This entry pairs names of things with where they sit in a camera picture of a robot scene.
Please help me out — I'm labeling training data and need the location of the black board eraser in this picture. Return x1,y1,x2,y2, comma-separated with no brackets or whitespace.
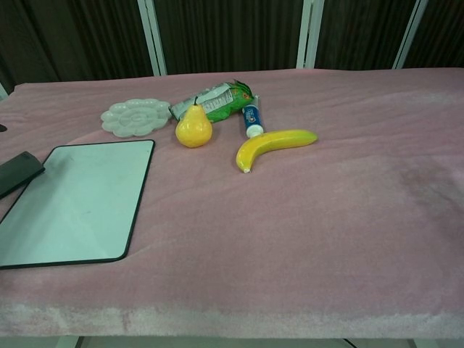
0,151,46,200

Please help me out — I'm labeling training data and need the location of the black framed whiteboard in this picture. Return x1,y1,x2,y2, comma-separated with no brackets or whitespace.
0,138,157,270

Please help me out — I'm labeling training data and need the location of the yellow banana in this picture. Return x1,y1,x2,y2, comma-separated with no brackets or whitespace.
236,128,320,175

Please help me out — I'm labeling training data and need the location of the yellow pear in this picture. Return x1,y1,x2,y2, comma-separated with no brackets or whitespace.
175,95,213,149

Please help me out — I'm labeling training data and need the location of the blue white toothpaste tube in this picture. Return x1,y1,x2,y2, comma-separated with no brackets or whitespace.
241,94,266,139

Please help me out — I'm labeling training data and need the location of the green snack bag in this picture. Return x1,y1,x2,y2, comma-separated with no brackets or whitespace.
170,79,253,125

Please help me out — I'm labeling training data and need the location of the pink table cloth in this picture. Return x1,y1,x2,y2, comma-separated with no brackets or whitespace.
0,66,464,341

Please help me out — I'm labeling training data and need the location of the white flower paint palette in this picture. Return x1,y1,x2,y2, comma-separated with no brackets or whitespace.
100,98,173,139

